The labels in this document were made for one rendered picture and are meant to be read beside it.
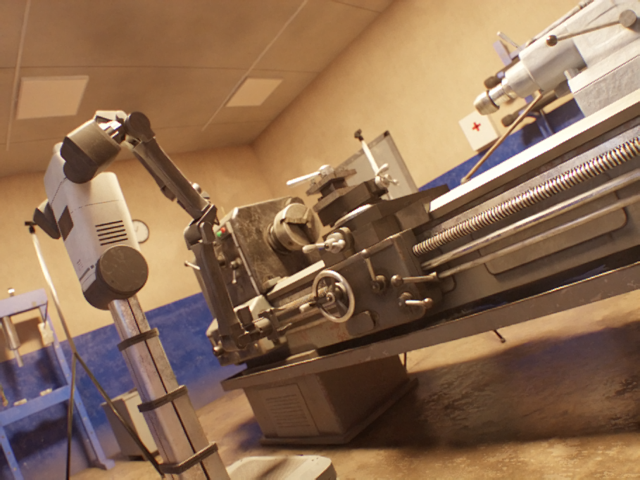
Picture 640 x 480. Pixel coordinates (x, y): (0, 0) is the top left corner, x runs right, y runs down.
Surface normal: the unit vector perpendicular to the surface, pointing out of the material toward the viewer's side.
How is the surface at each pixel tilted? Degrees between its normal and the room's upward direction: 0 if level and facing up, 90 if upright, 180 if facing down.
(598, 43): 70
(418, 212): 90
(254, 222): 90
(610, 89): 90
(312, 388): 90
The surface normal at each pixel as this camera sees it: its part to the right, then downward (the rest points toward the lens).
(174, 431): 0.64, -0.38
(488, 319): -0.69, 0.22
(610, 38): -0.79, -0.10
